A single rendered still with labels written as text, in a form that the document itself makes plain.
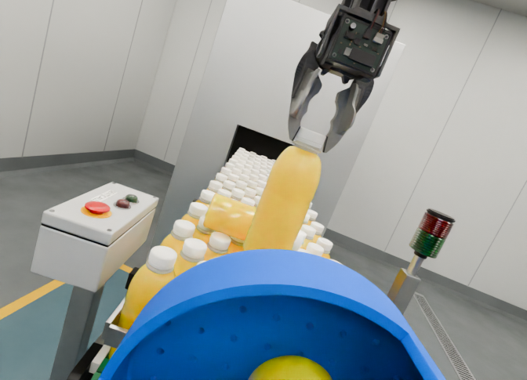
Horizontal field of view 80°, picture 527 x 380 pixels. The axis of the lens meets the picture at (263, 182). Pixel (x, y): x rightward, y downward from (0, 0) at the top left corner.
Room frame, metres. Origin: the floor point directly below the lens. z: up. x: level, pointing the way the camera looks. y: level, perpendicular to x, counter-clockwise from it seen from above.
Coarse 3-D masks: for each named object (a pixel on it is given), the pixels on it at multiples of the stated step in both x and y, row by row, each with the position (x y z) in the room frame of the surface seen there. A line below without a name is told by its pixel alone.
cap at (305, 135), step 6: (300, 132) 0.42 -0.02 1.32; (306, 132) 0.41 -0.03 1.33; (312, 132) 0.41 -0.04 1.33; (300, 138) 0.42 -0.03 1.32; (306, 138) 0.41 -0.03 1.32; (312, 138) 0.41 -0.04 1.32; (318, 138) 0.41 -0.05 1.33; (324, 138) 0.42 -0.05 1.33; (312, 144) 0.41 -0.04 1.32; (318, 144) 0.42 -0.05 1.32
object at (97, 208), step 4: (88, 204) 0.44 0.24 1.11; (92, 204) 0.45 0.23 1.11; (96, 204) 0.45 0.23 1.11; (100, 204) 0.46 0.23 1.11; (104, 204) 0.46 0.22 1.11; (88, 208) 0.43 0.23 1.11; (92, 208) 0.44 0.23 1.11; (96, 208) 0.44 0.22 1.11; (100, 208) 0.44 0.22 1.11; (104, 208) 0.45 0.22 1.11; (108, 208) 0.45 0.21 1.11; (92, 212) 0.44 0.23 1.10; (96, 212) 0.44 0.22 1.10; (100, 212) 0.44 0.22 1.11; (104, 212) 0.44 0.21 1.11
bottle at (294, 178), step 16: (304, 144) 0.42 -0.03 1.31; (288, 160) 0.41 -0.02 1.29; (304, 160) 0.40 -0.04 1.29; (320, 160) 0.43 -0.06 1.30; (272, 176) 0.41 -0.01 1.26; (288, 176) 0.40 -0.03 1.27; (304, 176) 0.40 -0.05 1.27; (320, 176) 0.43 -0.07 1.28; (272, 192) 0.41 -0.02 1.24; (288, 192) 0.40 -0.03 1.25; (304, 192) 0.40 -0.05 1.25; (256, 208) 0.43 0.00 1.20; (272, 208) 0.40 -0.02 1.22; (288, 208) 0.40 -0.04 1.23; (304, 208) 0.41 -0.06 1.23; (256, 224) 0.41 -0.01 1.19; (272, 224) 0.40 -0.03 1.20; (288, 224) 0.40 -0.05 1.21; (256, 240) 0.40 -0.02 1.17; (272, 240) 0.40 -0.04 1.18; (288, 240) 0.40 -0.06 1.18
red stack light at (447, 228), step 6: (426, 216) 0.71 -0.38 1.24; (432, 216) 0.70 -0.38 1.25; (420, 222) 0.72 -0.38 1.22; (426, 222) 0.71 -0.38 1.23; (432, 222) 0.70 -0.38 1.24; (438, 222) 0.69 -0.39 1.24; (444, 222) 0.69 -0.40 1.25; (420, 228) 0.71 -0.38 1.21; (426, 228) 0.70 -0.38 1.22; (432, 228) 0.69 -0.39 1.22; (438, 228) 0.69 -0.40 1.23; (444, 228) 0.69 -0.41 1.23; (450, 228) 0.69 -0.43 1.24; (432, 234) 0.69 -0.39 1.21; (438, 234) 0.69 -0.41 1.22; (444, 234) 0.69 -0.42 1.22
